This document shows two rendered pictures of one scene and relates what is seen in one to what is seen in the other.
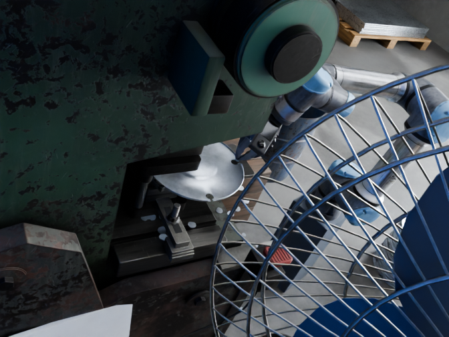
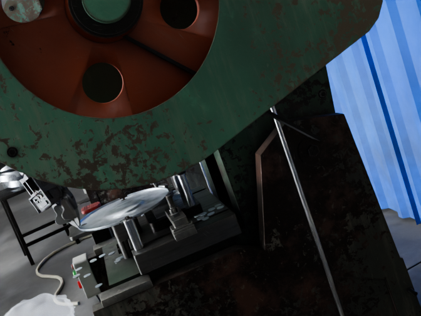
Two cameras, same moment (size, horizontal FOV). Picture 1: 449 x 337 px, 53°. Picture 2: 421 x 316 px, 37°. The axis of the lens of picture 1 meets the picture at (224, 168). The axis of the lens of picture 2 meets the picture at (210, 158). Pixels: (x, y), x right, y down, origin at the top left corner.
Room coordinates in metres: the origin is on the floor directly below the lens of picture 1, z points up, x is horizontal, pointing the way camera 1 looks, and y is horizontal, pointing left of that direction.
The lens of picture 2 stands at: (2.39, 1.31, 1.22)
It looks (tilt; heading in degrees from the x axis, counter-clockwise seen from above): 12 degrees down; 212
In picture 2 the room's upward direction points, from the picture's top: 20 degrees counter-clockwise
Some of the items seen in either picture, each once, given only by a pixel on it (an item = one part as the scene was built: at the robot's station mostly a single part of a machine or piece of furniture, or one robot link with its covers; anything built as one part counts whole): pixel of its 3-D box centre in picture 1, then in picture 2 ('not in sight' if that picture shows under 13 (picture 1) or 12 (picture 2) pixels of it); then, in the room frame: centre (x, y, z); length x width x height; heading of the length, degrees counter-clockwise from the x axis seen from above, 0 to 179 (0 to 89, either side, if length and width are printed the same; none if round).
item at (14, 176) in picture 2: not in sight; (31, 202); (-0.89, -2.38, 0.40); 0.45 x 0.40 x 0.79; 53
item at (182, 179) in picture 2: not in sight; (184, 183); (0.92, 0.28, 0.81); 0.02 x 0.02 x 0.14
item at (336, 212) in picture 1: (327, 198); not in sight; (1.42, -0.43, 0.50); 0.15 x 0.15 x 0.10
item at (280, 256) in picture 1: (273, 261); (94, 215); (0.80, -0.21, 0.72); 0.07 x 0.06 x 0.08; 131
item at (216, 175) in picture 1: (195, 162); (123, 208); (0.98, 0.08, 0.78); 0.29 x 0.29 x 0.01
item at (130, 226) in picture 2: not in sight; (133, 232); (1.11, 0.20, 0.75); 0.03 x 0.03 x 0.10; 41
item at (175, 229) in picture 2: not in sight; (175, 212); (1.02, 0.29, 0.76); 0.17 x 0.06 x 0.10; 41
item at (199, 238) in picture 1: (146, 194); (175, 224); (0.90, 0.18, 0.68); 0.45 x 0.30 x 0.06; 41
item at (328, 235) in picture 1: (300, 240); not in sight; (1.42, -0.43, 0.23); 0.18 x 0.18 x 0.45; 59
